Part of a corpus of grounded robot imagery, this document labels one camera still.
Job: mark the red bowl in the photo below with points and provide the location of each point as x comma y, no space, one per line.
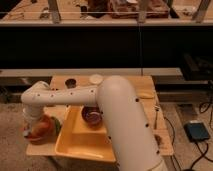
46,126

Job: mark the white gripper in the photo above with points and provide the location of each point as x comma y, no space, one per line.
30,124

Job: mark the yellow plastic tub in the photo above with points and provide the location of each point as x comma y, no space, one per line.
79,140

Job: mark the small dark cup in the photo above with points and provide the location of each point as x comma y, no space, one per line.
70,83

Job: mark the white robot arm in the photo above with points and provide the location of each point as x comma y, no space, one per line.
133,141

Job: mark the black foot pedal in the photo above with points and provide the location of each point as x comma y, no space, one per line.
196,132

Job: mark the dark purple bowl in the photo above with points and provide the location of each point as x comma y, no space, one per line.
91,115

